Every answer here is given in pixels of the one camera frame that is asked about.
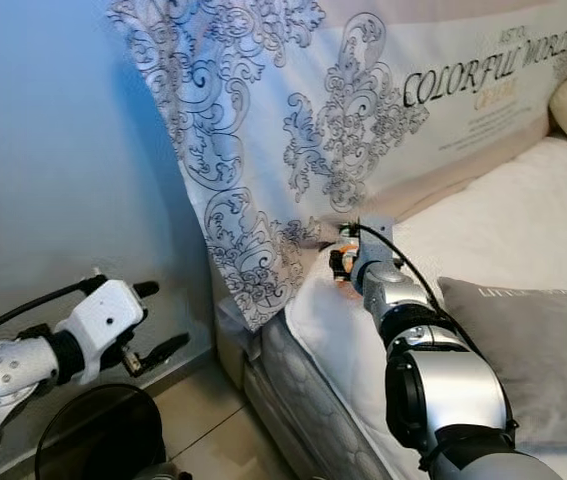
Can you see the white floral print pillow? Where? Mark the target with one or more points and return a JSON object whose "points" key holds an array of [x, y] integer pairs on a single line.
{"points": [[243, 100]]}

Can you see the robot black leg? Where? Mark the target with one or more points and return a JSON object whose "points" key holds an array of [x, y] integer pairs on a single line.
{"points": [[103, 435]]}

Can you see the grey quilted mattress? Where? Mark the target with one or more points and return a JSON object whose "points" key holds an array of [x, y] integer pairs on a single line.
{"points": [[303, 410]]}

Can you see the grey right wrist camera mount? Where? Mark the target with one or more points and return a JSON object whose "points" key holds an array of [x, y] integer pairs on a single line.
{"points": [[373, 245]]}

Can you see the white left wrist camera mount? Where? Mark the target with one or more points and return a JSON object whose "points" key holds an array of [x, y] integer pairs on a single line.
{"points": [[108, 320]]}

